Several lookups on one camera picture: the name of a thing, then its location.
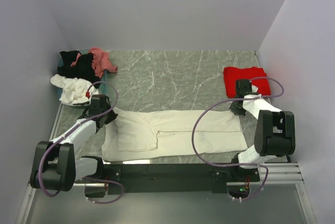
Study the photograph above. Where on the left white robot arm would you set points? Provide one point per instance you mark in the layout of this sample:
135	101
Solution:
55	167

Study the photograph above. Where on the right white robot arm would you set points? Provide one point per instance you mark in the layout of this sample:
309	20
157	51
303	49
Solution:
275	128

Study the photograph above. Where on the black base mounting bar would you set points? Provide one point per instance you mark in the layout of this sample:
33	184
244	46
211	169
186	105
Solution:
165	178

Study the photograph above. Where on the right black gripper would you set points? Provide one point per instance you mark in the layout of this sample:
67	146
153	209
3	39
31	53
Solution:
235	111

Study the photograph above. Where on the aluminium frame rail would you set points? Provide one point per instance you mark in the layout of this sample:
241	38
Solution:
284	200

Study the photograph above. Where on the cream white t-shirt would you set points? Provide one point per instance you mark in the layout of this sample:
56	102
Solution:
137	135

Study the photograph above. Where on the pink t-shirt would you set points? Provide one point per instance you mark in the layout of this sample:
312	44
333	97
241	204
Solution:
101	62

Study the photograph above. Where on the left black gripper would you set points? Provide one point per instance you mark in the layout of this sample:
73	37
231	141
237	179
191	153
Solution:
112	116

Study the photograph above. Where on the teal plastic basket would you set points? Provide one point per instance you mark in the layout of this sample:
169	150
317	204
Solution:
103	88

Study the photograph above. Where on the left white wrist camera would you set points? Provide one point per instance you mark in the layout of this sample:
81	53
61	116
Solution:
89	94

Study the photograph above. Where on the white t-shirt black trim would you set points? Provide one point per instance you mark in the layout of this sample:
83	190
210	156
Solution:
73	90

